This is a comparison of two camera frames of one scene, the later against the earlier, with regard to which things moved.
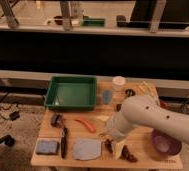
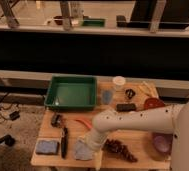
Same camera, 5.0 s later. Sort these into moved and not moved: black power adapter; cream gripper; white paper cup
Moved: cream gripper
Not moved: black power adapter; white paper cup
